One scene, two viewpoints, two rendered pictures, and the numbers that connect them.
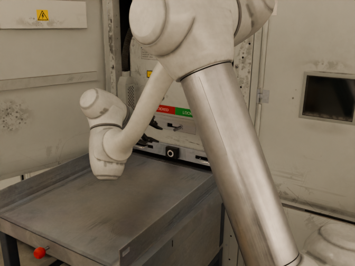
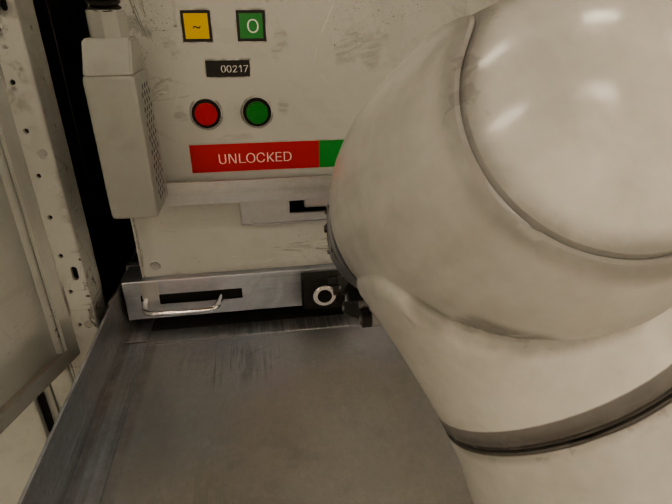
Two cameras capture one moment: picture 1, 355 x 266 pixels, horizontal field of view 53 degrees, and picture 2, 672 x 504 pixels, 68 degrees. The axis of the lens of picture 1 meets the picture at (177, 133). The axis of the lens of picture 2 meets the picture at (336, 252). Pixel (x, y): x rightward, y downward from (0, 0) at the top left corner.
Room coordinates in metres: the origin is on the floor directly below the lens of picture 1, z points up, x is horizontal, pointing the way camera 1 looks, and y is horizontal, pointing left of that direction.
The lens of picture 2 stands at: (1.03, 0.40, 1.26)
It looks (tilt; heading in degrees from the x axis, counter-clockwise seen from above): 26 degrees down; 320
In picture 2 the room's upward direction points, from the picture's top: straight up
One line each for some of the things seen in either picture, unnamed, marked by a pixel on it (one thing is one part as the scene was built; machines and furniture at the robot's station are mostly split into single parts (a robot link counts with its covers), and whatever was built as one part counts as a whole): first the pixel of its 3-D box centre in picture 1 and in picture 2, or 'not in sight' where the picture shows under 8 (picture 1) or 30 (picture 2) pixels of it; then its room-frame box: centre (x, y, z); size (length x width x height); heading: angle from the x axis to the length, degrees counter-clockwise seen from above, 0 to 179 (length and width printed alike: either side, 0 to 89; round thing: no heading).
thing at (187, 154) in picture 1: (176, 150); (319, 278); (1.53, 0.00, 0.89); 0.54 x 0.05 x 0.06; 59
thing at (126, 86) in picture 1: (127, 95); (128, 128); (1.57, 0.23, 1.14); 0.08 x 0.05 x 0.17; 149
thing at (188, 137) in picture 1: (175, 96); (318, 103); (1.52, 0.01, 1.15); 0.48 x 0.01 x 0.48; 59
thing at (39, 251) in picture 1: (41, 251); not in sight; (0.88, 0.39, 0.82); 0.04 x 0.03 x 0.03; 149
